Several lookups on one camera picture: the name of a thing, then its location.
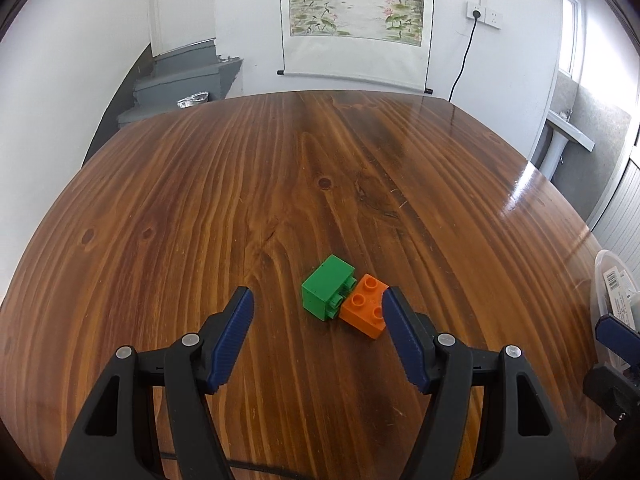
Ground green toy block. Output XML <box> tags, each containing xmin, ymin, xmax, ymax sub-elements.
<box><xmin>301</xmin><ymin>255</ymin><xmax>357</xmax><ymax>322</ymax></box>

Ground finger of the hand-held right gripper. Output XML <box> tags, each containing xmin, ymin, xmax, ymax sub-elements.
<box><xmin>595</xmin><ymin>312</ymin><xmax>640</xmax><ymax>366</ymax></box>
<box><xmin>582</xmin><ymin>364</ymin><xmax>640</xmax><ymax>428</ymax></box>

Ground white wall socket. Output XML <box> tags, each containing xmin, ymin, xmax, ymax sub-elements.
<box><xmin>466</xmin><ymin>1</ymin><xmax>503</xmax><ymax>28</ymax></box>

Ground foil bowl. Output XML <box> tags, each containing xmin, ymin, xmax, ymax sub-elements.
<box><xmin>175</xmin><ymin>91</ymin><xmax>210</xmax><ymax>110</ymax></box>

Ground window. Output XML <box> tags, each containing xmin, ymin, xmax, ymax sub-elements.
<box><xmin>557</xmin><ymin>0</ymin><xmax>581</xmax><ymax>78</ymax></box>

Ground wooden desktop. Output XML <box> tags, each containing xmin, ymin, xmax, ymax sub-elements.
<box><xmin>0</xmin><ymin>89</ymin><xmax>640</xmax><ymax>480</ymax></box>

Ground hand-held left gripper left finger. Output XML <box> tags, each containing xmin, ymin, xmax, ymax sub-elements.
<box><xmin>54</xmin><ymin>286</ymin><xmax>255</xmax><ymax>480</ymax></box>

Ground white washbasin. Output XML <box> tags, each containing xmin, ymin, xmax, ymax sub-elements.
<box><xmin>537</xmin><ymin>110</ymin><xmax>596</xmax><ymax>181</ymax></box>

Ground black power cable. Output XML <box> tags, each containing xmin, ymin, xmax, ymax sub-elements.
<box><xmin>447</xmin><ymin>9</ymin><xmax>482</xmax><ymax>103</ymax></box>

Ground hanging scroll painting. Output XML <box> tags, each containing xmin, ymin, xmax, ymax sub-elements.
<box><xmin>276</xmin><ymin>0</ymin><xmax>435</xmax><ymax>95</ymax></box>

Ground grey stairs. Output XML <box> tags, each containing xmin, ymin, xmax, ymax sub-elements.
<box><xmin>117</xmin><ymin>37</ymin><xmax>244</xmax><ymax>128</ymax></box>

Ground orange toy block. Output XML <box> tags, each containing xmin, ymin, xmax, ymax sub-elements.
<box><xmin>340</xmin><ymin>273</ymin><xmax>390</xmax><ymax>338</ymax></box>

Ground white door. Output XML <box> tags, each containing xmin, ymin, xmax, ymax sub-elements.
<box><xmin>148</xmin><ymin>0</ymin><xmax>218</xmax><ymax>58</ymax></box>

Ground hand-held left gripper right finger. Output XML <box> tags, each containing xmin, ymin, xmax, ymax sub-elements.
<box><xmin>381</xmin><ymin>286</ymin><xmax>580</xmax><ymax>480</ymax></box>

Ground clear plastic container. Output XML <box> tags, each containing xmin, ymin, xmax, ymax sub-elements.
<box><xmin>591</xmin><ymin>249</ymin><xmax>640</xmax><ymax>366</ymax></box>

